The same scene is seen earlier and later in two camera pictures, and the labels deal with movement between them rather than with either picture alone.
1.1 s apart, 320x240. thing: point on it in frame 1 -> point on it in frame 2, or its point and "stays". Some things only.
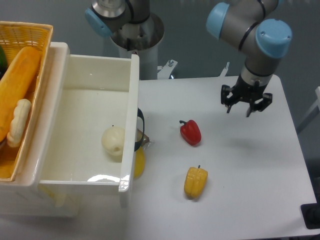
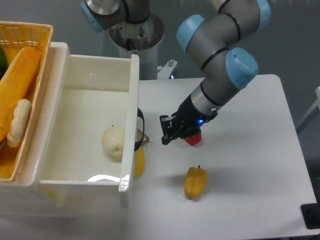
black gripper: x=246 y=92 -> x=187 y=121
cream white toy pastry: x=20 y=118 stays
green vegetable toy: x=3 y=64 stays
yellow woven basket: x=14 y=36 stays
